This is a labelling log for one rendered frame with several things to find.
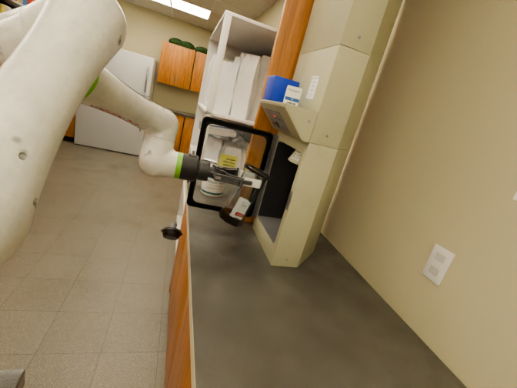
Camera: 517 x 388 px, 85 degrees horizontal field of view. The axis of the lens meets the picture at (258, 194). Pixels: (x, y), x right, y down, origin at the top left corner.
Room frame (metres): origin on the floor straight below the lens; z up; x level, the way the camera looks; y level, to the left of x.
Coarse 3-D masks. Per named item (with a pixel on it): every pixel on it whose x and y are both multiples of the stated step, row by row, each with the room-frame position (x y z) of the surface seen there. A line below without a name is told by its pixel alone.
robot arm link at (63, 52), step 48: (48, 0) 0.49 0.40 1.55; (96, 0) 0.51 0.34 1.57; (48, 48) 0.41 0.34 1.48; (96, 48) 0.48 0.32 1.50; (0, 96) 0.32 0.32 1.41; (48, 96) 0.37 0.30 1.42; (0, 144) 0.28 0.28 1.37; (48, 144) 0.34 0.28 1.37; (0, 192) 0.26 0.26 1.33; (0, 240) 0.24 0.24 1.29
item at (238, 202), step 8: (256, 168) 1.07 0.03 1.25; (248, 176) 0.99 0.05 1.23; (256, 176) 0.99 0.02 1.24; (232, 192) 1.00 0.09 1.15; (240, 192) 0.98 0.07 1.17; (248, 192) 0.98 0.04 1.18; (256, 192) 1.00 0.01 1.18; (232, 200) 0.98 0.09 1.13; (240, 200) 0.98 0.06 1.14; (248, 200) 0.99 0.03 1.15; (224, 208) 1.00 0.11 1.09; (232, 208) 0.98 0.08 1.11; (240, 208) 0.98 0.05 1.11; (248, 208) 1.00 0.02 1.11; (232, 216) 0.97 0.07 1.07; (240, 216) 0.98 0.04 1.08
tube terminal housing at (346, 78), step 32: (320, 64) 1.02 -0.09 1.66; (352, 64) 0.95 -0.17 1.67; (320, 96) 0.95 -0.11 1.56; (352, 96) 0.97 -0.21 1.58; (320, 128) 0.94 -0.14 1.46; (352, 128) 1.07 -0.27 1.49; (320, 160) 0.95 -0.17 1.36; (320, 192) 0.97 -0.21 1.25; (256, 224) 1.19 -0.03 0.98; (288, 224) 0.94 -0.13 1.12; (320, 224) 1.10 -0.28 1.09; (288, 256) 0.95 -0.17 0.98
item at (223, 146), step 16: (208, 128) 1.16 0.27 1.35; (224, 128) 1.18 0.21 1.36; (208, 144) 1.17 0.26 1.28; (224, 144) 1.18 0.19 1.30; (240, 144) 1.19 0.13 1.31; (256, 144) 1.21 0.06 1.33; (208, 160) 1.17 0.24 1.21; (224, 160) 1.18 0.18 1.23; (240, 160) 1.20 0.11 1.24; (256, 160) 1.21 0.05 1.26; (208, 192) 1.18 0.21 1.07; (224, 192) 1.19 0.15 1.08
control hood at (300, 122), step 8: (264, 104) 1.14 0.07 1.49; (272, 104) 1.02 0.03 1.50; (280, 104) 0.94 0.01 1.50; (288, 104) 0.90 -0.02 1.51; (280, 112) 0.98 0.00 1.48; (288, 112) 0.90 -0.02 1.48; (296, 112) 0.91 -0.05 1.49; (304, 112) 0.92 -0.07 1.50; (312, 112) 0.93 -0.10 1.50; (288, 120) 0.95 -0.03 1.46; (296, 120) 0.91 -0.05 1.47; (304, 120) 0.92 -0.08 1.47; (312, 120) 0.93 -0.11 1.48; (288, 128) 1.00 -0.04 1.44; (296, 128) 0.92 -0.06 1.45; (304, 128) 0.92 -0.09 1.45; (312, 128) 0.93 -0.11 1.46; (296, 136) 0.96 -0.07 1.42; (304, 136) 0.93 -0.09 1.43
